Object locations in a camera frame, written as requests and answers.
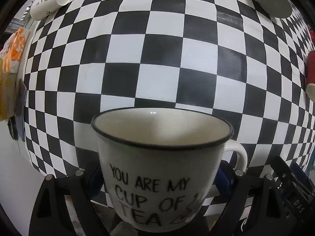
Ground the yellow snack bag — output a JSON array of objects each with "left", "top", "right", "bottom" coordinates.
[{"left": 0, "top": 59, "right": 17, "bottom": 122}]

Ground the orange white snack packet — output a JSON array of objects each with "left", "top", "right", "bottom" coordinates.
[{"left": 1, "top": 27, "right": 31, "bottom": 74}]

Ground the black round lid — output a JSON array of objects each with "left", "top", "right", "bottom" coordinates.
[{"left": 7, "top": 116, "right": 18, "bottom": 141}]

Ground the dark smartphone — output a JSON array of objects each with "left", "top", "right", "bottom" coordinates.
[{"left": 15, "top": 79, "right": 27, "bottom": 142}]

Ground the white enamel tea mug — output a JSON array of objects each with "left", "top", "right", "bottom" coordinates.
[{"left": 91, "top": 108, "right": 248, "bottom": 233}]

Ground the red paper cup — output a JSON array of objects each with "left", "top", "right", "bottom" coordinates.
[{"left": 305, "top": 50, "right": 315, "bottom": 103}]

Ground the black white checkered tablecloth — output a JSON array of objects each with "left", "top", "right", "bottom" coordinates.
[{"left": 22, "top": 0, "right": 315, "bottom": 217}]

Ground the white printed cup left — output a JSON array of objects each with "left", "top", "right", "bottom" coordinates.
[{"left": 30, "top": 0, "right": 70, "bottom": 21}]

